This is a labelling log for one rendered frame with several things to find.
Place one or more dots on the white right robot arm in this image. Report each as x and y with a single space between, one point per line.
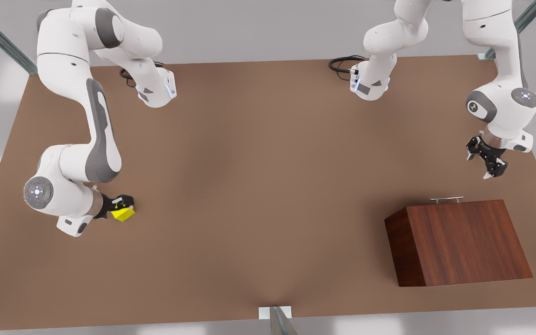
96 139

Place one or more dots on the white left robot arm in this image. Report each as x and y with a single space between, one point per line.
500 107

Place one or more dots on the dark wooden drawer cabinet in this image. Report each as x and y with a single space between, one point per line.
463 242

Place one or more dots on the yellow square block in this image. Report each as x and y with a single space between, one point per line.
123 213

